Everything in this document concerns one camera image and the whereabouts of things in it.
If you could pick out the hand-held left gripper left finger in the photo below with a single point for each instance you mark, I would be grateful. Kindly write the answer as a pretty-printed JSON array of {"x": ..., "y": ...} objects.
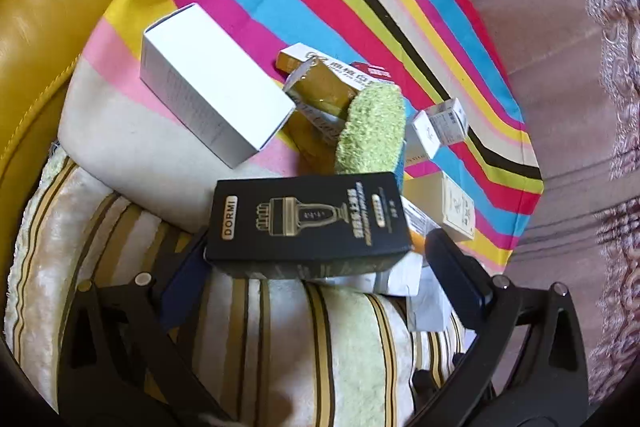
[{"x": 187, "y": 277}]

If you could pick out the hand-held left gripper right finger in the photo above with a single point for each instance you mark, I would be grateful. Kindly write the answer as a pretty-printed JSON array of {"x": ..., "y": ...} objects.
[{"x": 455, "y": 282}]

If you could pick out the black box with gold print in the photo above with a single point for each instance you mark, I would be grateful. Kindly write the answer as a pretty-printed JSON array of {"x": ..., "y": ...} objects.
[{"x": 300, "y": 222}]

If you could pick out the white gold carton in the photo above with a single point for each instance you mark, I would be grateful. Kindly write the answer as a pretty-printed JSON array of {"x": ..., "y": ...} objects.
[{"x": 330, "y": 79}]

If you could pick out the cream box with figure print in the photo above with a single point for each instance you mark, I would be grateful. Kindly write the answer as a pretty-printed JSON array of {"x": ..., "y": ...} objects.
[{"x": 450, "y": 202}]

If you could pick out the beige striped plush cushion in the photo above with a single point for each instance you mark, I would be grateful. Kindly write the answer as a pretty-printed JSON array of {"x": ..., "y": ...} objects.
[{"x": 300, "y": 337}]

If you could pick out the white barcode box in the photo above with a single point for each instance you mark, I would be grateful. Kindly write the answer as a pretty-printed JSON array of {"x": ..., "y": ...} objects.
[{"x": 442, "y": 122}]

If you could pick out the fuzzy green sponge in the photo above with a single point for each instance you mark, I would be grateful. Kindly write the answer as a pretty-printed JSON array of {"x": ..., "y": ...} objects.
[{"x": 372, "y": 132}]

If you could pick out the large white box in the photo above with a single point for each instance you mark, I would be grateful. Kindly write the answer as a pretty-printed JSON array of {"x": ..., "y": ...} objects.
[{"x": 210, "y": 82}]

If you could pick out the yellow leather sofa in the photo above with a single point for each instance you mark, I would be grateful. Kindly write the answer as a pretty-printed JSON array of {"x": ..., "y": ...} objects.
[{"x": 50, "y": 17}]

